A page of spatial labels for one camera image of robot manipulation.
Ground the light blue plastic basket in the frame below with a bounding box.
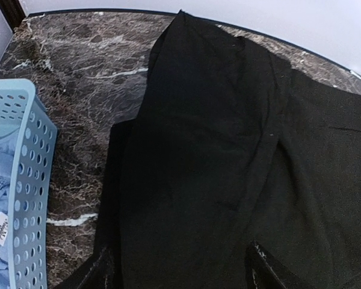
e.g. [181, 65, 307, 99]
[0, 79, 57, 288]

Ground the white tape piece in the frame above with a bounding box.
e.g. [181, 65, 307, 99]
[350, 70, 361, 80]

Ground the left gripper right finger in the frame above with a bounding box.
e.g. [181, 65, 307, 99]
[246, 241, 292, 288]

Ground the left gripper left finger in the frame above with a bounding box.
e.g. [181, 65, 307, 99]
[60, 247, 116, 289]

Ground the left black frame post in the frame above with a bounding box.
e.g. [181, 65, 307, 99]
[0, 0, 26, 30]

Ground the black long sleeve shirt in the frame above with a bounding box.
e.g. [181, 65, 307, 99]
[93, 12, 361, 288]

